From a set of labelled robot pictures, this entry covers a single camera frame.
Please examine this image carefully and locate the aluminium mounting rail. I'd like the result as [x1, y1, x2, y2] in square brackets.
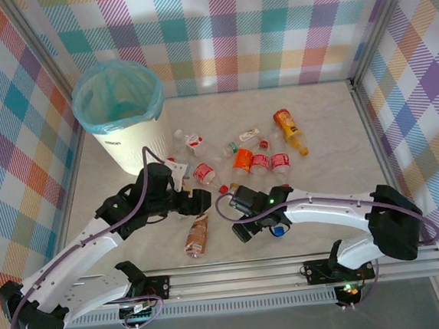
[65, 243, 439, 310]

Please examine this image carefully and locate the aluminium frame floor rail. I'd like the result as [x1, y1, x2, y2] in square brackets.
[48, 122, 96, 241]
[346, 74, 420, 253]

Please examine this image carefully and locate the yellow-orange juice bottle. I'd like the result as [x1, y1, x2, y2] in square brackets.
[271, 105, 311, 160]

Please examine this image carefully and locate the blue-label water bottle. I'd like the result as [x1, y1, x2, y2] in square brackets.
[271, 224, 290, 240]

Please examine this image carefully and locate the right controller board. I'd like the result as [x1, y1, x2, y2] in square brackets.
[333, 281, 365, 309]

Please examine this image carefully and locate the grey slotted cable duct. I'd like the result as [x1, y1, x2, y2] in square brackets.
[48, 288, 339, 329]

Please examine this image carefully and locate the clear bottle white label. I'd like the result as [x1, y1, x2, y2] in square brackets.
[237, 126, 261, 143]

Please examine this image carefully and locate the brown coffee drink bottle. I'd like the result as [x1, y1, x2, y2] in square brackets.
[180, 213, 214, 260]

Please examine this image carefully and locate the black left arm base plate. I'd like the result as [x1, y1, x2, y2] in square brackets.
[136, 275, 172, 301]

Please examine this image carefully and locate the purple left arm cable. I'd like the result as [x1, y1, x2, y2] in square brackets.
[0, 143, 183, 329]

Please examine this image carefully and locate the red-label clear plastic bottle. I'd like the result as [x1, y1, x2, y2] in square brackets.
[190, 160, 231, 197]
[248, 152, 273, 186]
[269, 150, 293, 189]

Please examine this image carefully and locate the left controller board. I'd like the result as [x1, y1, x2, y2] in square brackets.
[117, 297, 157, 328]

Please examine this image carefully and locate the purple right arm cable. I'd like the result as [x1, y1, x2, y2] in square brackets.
[214, 176, 439, 323]

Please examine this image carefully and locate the controller board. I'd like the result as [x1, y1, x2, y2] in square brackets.
[333, 281, 365, 309]
[117, 297, 157, 328]

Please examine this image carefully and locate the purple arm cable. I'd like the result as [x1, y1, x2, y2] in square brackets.
[214, 176, 439, 323]
[0, 143, 183, 329]

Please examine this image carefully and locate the clear bottle green neck band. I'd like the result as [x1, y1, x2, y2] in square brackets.
[211, 140, 243, 164]

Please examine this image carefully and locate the orange-label plastic bottle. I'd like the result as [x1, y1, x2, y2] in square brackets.
[228, 147, 257, 184]

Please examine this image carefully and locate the clear bottle red cap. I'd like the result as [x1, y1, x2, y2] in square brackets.
[257, 126, 283, 150]

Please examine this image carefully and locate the aluminium frame post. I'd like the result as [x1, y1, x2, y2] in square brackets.
[343, 0, 428, 84]
[0, 0, 86, 132]

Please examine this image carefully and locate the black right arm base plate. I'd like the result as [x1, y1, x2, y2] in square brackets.
[303, 254, 380, 287]

